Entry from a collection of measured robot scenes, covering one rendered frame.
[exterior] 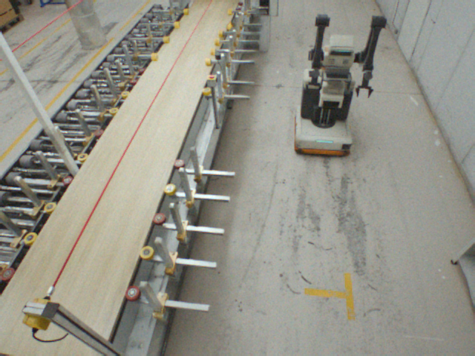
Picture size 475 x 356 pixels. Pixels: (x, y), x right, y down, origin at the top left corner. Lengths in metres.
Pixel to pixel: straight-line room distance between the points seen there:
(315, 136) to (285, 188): 0.68
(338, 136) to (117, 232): 2.51
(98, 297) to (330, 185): 2.46
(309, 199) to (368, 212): 0.59
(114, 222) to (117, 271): 0.36
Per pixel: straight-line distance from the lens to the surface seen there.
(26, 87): 2.29
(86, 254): 2.12
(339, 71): 3.14
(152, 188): 2.26
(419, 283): 3.09
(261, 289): 2.75
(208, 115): 3.28
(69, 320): 1.12
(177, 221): 1.95
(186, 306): 1.86
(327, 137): 3.57
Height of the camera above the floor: 2.54
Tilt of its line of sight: 47 degrees down
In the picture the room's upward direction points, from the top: 3 degrees counter-clockwise
